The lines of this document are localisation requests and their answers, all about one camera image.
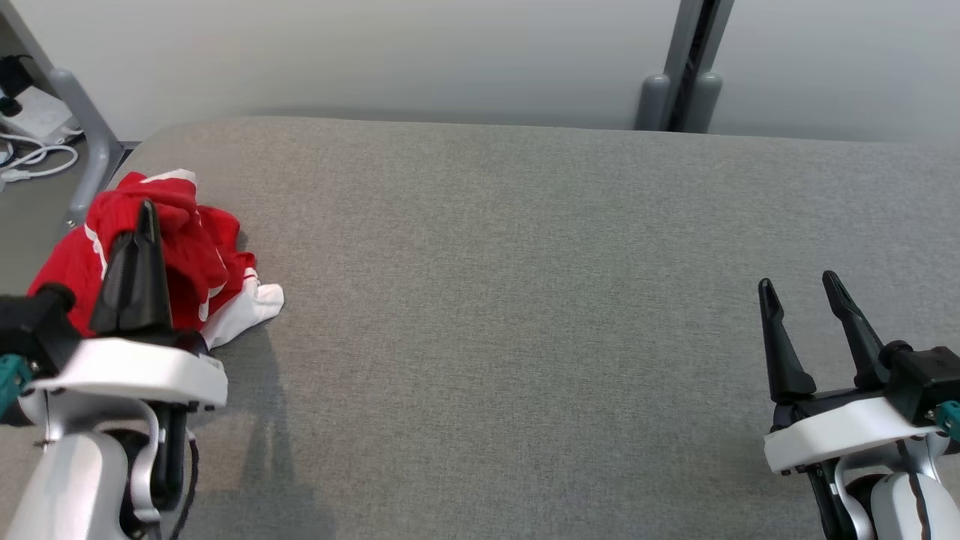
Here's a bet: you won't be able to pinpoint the left black cable teal plug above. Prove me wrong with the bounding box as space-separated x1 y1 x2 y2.
0 354 200 540

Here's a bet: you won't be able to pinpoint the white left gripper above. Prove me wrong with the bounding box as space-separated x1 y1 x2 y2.
34 199 228 412

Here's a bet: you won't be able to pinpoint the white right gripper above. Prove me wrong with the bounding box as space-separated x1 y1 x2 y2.
757 270 932 475

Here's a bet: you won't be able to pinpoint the grey metal desk leg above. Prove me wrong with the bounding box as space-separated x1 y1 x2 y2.
0 0 127 228

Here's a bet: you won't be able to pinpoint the black power plug adapter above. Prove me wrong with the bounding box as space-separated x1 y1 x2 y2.
0 54 35 117

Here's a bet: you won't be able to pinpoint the white looped cable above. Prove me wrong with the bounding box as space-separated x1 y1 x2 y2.
0 133 80 185

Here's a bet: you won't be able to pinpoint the grey cylindrical post foot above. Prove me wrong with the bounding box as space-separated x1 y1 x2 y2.
686 71 724 134
636 73 671 132

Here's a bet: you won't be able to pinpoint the white power strip black plug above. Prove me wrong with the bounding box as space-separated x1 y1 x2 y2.
0 86 80 145

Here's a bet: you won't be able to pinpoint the grey partition post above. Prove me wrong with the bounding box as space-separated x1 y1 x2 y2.
664 0 736 134

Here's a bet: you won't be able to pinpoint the red white-trimmed shirt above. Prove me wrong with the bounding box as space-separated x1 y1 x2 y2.
28 169 284 351

